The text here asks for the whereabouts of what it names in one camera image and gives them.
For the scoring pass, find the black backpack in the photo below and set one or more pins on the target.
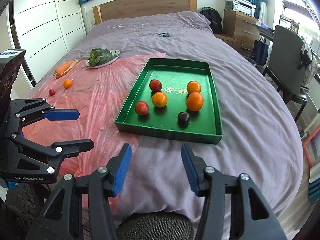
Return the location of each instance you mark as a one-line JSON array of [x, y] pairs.
[[212, 17]]

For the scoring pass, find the pink plastic sheet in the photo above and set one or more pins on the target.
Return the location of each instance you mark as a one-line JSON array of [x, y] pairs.
[[100, 100]]

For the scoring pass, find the orange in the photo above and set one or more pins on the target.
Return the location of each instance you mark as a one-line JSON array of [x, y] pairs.
[[159, 99], [194, 101], [194, 87], [67, 83]]

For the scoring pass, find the green rectangular tray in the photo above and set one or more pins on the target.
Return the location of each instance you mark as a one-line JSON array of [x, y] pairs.
[[165, 125]]

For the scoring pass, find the wooden drawer cabinet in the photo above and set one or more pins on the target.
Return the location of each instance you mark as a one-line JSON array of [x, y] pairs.
[[240, 25]]

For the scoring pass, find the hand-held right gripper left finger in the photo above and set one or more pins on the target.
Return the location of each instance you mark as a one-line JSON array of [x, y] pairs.
[[122, 170]]

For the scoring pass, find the white printer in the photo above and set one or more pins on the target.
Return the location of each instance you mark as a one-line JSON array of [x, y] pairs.
[[240, 5]]

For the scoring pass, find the glass desk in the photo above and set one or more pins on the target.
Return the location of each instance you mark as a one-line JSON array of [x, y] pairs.
[[266, 30]]

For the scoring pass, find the leafy greens on white plate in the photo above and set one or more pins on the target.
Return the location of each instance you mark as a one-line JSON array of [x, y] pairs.
[[115, 53]]

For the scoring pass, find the red plum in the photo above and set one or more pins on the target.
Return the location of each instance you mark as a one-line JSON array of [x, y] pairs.
[[141, 108], [155, 85], [51, 92]]

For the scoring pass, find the dark purple plum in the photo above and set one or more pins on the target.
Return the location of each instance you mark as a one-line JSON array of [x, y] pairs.
[[183, 117]]

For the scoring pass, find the pink frame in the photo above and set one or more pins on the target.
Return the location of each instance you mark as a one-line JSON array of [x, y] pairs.
[[307, 150]]

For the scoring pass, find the wooden headboard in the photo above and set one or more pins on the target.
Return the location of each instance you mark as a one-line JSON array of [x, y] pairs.
[[145, 7]]

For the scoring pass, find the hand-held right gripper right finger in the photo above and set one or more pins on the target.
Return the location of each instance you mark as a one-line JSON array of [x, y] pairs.
[[191, 170]]

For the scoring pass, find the dark blue bag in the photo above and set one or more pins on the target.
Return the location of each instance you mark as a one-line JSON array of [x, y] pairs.
[[260, 52]]

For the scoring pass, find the grey chair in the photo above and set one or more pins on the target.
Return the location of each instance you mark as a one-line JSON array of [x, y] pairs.
[[287, 60]]

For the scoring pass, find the grey herringbone fabric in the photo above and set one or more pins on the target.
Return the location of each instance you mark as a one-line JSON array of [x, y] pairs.
[[155, 227]]

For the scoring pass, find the white wardrobe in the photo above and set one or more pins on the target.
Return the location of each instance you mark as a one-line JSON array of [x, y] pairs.
[[45, 17]]

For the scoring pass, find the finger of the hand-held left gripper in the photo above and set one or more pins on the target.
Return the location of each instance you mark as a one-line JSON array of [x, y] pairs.
[[62, 115], [75, 146]]

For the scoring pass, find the green leafy vegetable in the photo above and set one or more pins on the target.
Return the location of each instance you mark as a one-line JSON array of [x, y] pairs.
[[100, 56]]

